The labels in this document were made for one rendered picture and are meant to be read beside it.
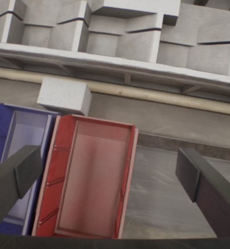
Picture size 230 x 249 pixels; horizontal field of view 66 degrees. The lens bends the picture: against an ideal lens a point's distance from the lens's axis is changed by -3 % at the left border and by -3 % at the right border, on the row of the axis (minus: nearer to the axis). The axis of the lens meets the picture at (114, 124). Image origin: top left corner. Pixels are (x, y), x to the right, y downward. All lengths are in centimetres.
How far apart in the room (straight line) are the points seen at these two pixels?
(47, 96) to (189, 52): 37
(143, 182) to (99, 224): 18
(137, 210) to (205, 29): 50
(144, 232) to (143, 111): 35
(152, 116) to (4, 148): 46
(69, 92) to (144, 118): 24
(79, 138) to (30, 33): 31
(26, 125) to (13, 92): 13
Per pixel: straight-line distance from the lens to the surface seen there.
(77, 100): 49
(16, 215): 66
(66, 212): 60
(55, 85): 52
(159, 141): 57
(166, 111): 59
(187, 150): 16
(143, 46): 44
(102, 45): 48
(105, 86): 56
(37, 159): 17
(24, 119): 63
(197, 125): 61
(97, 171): 56
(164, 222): 60
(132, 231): 59
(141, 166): 56
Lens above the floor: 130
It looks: 80 degrees down
